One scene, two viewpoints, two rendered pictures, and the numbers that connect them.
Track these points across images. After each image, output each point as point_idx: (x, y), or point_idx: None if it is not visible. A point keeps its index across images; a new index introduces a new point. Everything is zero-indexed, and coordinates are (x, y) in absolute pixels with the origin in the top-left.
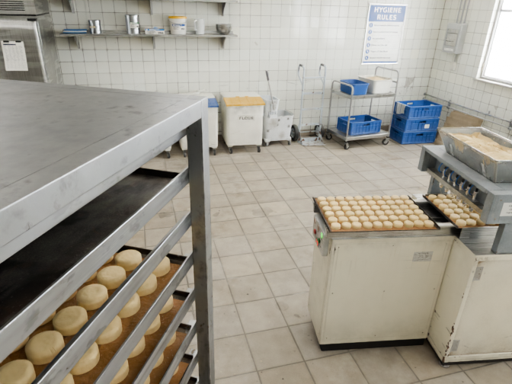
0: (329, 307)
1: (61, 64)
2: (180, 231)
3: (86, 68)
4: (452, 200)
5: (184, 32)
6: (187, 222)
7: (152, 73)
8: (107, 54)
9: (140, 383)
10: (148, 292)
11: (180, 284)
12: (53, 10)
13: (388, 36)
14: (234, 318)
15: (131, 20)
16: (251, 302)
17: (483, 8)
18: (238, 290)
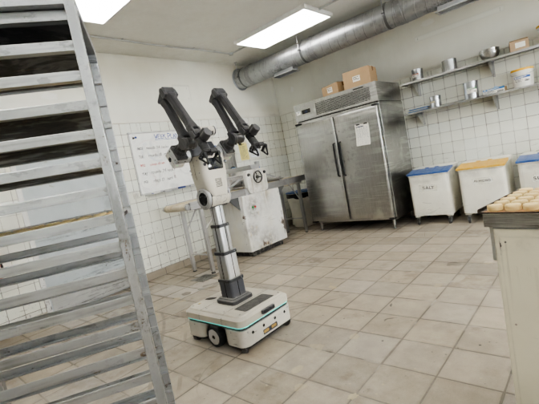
0: (517, 350)
1: (410, 140)
2: (64, 76)
3: (431, 141)
4: None
5: (528, 82)
6: (76, 75)
7: (497, 135)
8: (450, 124)
9: (14, 147)
10: None
11: (411, 317)
12: (405, 98)
13: None
14: (439, 359)
15: (468, 86)
16: (476, 353)
17: None
18: (472, 338)
